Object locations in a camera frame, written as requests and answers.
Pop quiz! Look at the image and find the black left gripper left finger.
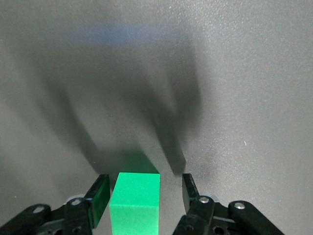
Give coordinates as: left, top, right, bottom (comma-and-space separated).
0, 174, 111, 235

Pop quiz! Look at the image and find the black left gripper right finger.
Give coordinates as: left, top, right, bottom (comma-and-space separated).
172, 173, 286, 235

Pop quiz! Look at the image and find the green cube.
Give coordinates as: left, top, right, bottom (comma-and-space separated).
109, 172, 161, 235

